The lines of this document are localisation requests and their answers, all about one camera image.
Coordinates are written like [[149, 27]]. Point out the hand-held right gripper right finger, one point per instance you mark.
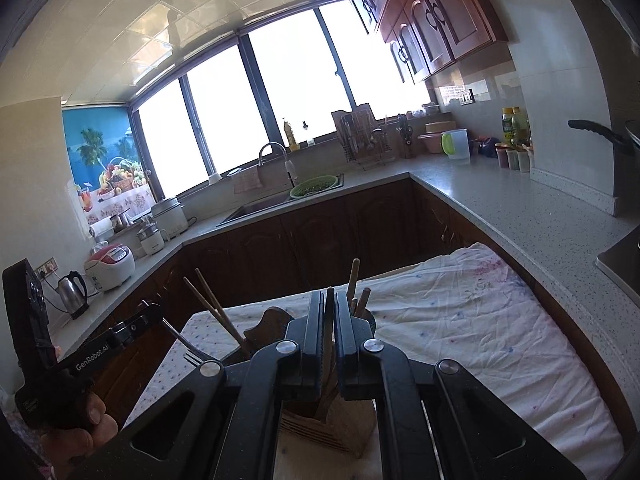
[[342, 345]]

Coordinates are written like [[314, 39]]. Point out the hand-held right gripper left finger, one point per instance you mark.
[[317, 345]]

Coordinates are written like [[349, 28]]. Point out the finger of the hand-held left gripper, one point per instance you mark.
[[140, 321]]

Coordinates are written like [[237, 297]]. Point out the metal fork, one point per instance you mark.
[[180, 339]]

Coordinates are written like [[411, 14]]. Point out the thick wooden chopstick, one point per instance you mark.
[[354, 280]]

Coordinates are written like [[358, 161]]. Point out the wooden utensil holder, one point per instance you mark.
[[340, 425]]

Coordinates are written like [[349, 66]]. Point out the person's left hand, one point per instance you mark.
[[82, 447]]

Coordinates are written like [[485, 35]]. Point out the dark wooden spatula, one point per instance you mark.
[[272, 322]]

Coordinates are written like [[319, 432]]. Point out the steel electric kettle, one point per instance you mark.
[[72, 295]]

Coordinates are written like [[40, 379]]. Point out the red white rice cooker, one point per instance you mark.
[[110, 267]]

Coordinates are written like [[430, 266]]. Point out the small white steamer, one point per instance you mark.
[[152, 242]]

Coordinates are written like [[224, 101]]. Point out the paper towel roll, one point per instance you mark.
[[102, 227]]

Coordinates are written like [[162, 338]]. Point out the small metal pot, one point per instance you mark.
[[124, 220]]

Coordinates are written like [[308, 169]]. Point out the wooden base cabinets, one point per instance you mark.
[[320, 240]]

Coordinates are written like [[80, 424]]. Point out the large white rice cooker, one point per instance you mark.
[[170, 217]]

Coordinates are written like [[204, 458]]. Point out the floral printed cloth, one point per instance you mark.
[[475, 320]]

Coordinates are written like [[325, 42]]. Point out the kitchen sink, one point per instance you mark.
[[260, 207]]

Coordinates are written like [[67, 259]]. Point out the green colander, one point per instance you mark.
[[312, 186]]

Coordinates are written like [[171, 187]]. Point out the checked dish cloth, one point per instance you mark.
[[246, 181]]

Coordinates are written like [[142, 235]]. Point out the chrome faucet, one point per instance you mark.
[[280, 157]]

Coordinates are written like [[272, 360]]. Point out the yellow dish soap bottle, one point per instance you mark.
[[291, 135]]

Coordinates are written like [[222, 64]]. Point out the knife block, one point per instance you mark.
[[406, 140]]

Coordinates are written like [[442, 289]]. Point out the wooden cutting board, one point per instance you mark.
[[352, 122]]

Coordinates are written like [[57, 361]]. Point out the pink lidded pot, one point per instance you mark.
[[434, 141]]

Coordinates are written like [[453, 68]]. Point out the clear measuring jug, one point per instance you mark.
[[456, 147]]

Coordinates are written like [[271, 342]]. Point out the dark blue teapot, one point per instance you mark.
[[485, 146]]

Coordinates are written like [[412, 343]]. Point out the pink seasoning jar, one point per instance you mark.
[[500, 157]]

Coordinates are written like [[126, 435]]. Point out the green seasoning jar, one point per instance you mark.
[[512, 160]]

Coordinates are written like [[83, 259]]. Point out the large kitchen window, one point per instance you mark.
[[280, 90]]

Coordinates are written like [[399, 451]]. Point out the white seasoning jar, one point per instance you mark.
[[524, 161]]

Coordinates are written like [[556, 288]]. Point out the green label oil bottle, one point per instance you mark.
[[508, 127]]

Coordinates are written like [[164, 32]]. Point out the yellow cap oil bottle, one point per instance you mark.
[[521, 127]]

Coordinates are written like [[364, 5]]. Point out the steel gas stove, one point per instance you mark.
[[622, 265]]

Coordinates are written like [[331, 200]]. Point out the white wall socket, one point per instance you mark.
[[466, 97], [46, 267]]

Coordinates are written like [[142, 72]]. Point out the tropical fruit wall poster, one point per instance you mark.
[[107, 160]]

